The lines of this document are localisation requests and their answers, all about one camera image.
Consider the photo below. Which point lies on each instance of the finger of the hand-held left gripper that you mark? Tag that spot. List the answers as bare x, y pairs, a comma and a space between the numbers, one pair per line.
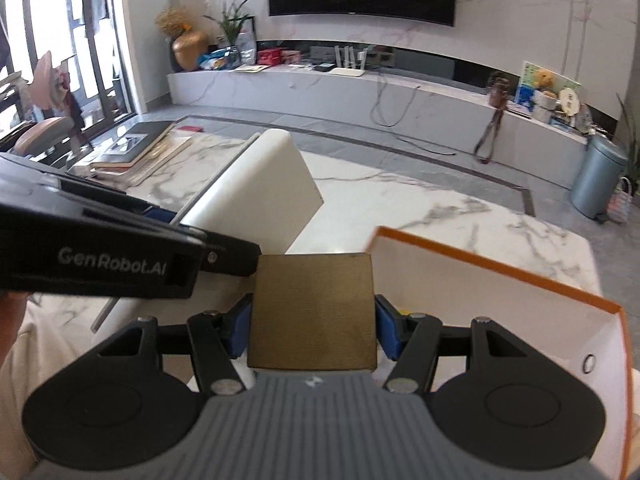
160, 216
230, 255

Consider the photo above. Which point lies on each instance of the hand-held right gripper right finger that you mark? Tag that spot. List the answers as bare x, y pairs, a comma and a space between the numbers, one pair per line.
387, 332

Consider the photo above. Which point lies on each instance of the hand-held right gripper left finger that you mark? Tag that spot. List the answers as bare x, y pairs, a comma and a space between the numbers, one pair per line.
240, 330

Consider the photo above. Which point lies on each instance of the brown square cardboard box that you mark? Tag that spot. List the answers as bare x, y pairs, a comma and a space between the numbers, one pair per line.
312, 310

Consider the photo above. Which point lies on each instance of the white rectangular box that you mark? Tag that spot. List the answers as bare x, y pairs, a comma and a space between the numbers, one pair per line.
260, 185

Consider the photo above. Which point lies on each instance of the white box orange rim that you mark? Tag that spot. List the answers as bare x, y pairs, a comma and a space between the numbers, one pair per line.
500, 290

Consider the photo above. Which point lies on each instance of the person's left hand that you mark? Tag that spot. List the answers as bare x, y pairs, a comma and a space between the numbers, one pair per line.
10, 320

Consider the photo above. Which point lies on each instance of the stack of books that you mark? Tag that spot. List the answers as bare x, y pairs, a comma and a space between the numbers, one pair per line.
160, 160

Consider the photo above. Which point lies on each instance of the black book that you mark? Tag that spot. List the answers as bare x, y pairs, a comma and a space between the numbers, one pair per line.
132, 142

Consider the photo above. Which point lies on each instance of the brown chair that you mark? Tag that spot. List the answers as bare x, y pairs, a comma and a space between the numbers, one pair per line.
42, 135

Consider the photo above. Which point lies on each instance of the pink hat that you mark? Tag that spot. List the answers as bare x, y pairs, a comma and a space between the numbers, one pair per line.
47, 80

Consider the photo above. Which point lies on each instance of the blue snack packets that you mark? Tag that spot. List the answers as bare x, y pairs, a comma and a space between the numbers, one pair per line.
217, 60

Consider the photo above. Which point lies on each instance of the gold vase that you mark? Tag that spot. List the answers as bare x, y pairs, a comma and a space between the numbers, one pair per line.
190, 50

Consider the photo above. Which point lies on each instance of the marble media console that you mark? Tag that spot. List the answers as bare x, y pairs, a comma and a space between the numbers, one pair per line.
325, 105

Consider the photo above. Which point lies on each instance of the white pouch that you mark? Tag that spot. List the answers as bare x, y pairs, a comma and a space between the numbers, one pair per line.
248, 47

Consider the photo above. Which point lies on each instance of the red box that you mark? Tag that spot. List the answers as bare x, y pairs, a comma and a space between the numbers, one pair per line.
291, 57
268, 56

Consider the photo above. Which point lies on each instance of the dried yellow flowers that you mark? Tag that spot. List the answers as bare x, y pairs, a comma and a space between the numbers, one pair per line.
172, 21

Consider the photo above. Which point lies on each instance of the green potted plant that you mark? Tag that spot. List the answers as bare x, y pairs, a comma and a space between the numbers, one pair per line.
232, 17

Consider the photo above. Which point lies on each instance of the white router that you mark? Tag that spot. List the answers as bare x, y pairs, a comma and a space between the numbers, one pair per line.
347, 70

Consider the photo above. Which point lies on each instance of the grey pedal trash can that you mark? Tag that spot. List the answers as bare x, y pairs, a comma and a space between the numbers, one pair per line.
597, 175

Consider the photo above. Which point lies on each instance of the woven pastel bag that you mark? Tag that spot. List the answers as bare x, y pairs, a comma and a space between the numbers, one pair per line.
620, 202

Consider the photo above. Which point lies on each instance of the printed picture card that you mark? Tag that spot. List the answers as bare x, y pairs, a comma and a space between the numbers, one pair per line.
525, 85

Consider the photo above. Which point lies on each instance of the round paddle fan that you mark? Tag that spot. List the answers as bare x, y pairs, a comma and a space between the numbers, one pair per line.
569, 100

